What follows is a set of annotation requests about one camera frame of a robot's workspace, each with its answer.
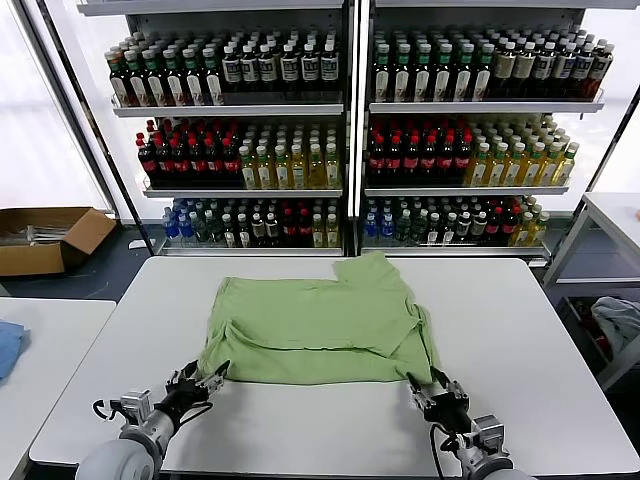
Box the green cap brown tea bottle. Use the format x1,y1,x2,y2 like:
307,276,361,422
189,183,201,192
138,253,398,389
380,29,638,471
412,43,433,101
373,43,393,101
143,48,169,107
453,43,474,101
202,46,226,106
163,47,187,107
433,43,454,101
392,43,412,101
108,49,131,107
182,47,206,106
124,48,150,107
473,43,494,100

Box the red cap cola bottle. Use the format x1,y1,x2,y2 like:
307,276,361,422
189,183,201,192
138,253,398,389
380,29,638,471
420,131,438,185
189,134,208,187
453,131,473,185
368,132,386,185
385,131,404,185
172,134,192,187
137,132,158,187
402,131,421,185
222,134,242,187
437,131,455,185
206,134,225,187
155,133,175,187

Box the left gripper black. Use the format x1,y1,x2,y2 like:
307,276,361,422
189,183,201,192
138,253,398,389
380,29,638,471
157,359,232,419

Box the grey window frame post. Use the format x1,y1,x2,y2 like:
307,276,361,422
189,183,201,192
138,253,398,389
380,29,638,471
17,0,119,219

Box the clear plastic packs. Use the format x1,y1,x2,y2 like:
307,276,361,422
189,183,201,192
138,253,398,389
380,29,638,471
0,223,64,247

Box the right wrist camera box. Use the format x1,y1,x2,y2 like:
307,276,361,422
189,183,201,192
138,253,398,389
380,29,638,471
472,414,511,451

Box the white metal frame side table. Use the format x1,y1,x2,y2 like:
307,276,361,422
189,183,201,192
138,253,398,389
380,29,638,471
542,192,640,391

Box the small red label cola bottle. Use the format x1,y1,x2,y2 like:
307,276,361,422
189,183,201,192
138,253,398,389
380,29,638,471
487,207,504,245
297,209,313,248
282,209,299,248
502,207,519,245

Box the beige label dark bottle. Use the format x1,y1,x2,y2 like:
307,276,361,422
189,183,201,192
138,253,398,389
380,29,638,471
492,40,516,99
512,40,536,99

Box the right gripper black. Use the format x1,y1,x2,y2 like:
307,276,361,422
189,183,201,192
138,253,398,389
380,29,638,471
405,366,475,429

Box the grey blue cloth pile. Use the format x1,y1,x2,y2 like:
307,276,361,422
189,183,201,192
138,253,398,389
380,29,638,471
591,296,640,369

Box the white cap dark drink bottle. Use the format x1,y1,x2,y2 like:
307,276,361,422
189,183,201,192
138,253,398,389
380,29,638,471
241,43,261,96
532,40,556,99
320,41,340,96
259,43,279,96
280,42,300,96
222,43,242,96
300,42,320,96
552,40,576,99

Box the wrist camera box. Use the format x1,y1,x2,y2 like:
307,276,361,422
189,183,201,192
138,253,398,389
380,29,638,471
472,414,511,451
118,389,152,419

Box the brown cardboard box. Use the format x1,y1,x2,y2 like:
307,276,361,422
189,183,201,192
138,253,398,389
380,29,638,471
0,206,119,277

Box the green cap yellow drink bottle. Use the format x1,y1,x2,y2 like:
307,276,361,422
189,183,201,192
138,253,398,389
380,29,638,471
485,143,510,188
538,142,564,188
324,143,342,190
307,143,326,190
239,144,258,190
291,143,309,190
554,141,581,187
274,144,293,190
502,142,528,188
519,142,546,188
467,143,492,188
256,144,276,190

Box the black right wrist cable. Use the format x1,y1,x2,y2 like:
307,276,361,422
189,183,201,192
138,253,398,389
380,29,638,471
427,422,464,480

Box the red brown tea bottle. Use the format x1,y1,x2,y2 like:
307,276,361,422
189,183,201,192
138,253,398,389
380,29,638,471
587,42,616,99

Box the dark bin with red items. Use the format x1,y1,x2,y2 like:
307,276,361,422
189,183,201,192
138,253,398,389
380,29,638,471
559,295,614,371

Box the green printed T-shirt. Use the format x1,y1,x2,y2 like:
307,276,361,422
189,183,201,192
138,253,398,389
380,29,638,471
198,250,441,387

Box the blue folded cloth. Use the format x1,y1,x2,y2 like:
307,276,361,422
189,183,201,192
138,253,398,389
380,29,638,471
0,319,31,384

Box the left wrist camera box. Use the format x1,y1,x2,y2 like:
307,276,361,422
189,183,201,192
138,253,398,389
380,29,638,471
118,389,152,419

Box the black window frame post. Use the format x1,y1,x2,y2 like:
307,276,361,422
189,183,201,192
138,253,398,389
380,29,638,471
579,87,640,221
37,0,154,249

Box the blue label dark bottle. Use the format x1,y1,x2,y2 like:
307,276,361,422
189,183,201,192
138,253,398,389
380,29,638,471
570,41,596,99

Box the grey metal shelf rack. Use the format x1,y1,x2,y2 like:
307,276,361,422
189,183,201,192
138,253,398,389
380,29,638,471
357,0,609,259
77,0,359,257

